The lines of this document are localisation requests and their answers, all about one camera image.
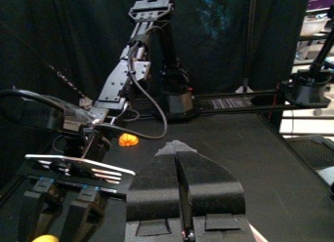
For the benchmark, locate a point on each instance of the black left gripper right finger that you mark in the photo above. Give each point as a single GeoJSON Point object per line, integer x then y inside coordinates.
{"type": "Point", "coordinates": [212, 187]}

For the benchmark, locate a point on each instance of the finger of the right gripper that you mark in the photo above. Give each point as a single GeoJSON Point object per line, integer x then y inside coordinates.
{"type": "Point", "coordinates": [36, 210]}
{"type": "Point", "coordinates": [84, 216]}

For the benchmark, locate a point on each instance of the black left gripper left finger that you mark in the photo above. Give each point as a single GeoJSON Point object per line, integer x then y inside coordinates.
{"type": "Point", "coordinates": [152, 200]}

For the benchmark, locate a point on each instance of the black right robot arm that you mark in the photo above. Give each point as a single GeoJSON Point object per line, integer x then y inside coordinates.
{"type": "Point", "coordinates": [117, 80]}

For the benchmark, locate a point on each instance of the yellow can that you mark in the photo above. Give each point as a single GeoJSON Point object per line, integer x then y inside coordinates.
{"type": "Point", "coordinates": [45, 238]}

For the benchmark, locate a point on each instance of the orange toy pumpkin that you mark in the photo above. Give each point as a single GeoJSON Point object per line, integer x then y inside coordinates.
{"type": "Point", "coordinates": [128, 140]}

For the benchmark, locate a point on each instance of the grey tape patch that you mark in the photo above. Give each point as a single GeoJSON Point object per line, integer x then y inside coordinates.
{"type": "Point", "coordinates": [174, 149]}

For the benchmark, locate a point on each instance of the black mesh chair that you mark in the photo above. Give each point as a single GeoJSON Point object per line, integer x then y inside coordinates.
{"type": "Point", "coordinates": [310, 151]}

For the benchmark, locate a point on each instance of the black cloth curtain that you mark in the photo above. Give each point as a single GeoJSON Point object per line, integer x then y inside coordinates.
{"type": "Point", "coordinates": [52, 50]}

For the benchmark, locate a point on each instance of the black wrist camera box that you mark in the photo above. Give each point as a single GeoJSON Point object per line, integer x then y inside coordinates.
{"type": "Point", "coordinates": [39, 114]}

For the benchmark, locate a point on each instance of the black aluminium frame rail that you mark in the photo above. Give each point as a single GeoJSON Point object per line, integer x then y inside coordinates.
{"type": "Point", "coordinates": [243, 103]}

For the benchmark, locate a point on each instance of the black frame post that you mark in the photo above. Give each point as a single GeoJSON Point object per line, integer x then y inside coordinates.
{"type": "Point", "coordinates": [248, 41]}

